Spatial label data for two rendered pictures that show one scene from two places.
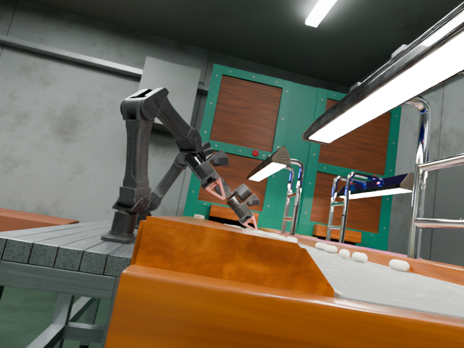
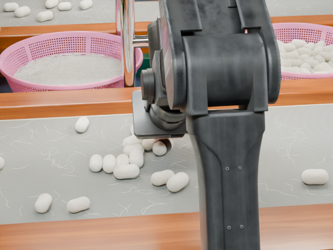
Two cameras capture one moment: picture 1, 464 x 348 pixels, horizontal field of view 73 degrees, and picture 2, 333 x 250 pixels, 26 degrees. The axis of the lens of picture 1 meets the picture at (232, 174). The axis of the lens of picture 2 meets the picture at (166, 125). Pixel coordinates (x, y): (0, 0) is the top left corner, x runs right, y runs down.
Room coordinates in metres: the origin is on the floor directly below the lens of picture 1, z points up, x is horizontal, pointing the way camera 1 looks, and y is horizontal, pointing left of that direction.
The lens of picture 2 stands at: (1.58, 0.82, 1.28)
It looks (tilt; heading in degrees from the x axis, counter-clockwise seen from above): 28 degrees down; 269
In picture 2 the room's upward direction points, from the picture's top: straight up
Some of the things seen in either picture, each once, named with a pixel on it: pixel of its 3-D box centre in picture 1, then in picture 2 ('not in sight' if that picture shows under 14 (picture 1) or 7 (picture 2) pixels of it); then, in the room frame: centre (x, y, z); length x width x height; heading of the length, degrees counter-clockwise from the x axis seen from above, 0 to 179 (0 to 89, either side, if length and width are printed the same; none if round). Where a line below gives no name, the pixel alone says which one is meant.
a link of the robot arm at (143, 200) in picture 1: (130, 202); not in sight; (0.93, 0.28, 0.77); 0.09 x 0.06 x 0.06; 59
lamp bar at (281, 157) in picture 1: (265, 166); not in sight; (1.54, -0.16, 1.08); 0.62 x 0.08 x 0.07; 5
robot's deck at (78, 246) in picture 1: (197, 248); not in sight; (1.25, 0.08, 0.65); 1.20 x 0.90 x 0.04; 9
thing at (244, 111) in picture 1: (288, 159); not in sight; (2.31, -0.40, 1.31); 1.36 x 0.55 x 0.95; 95
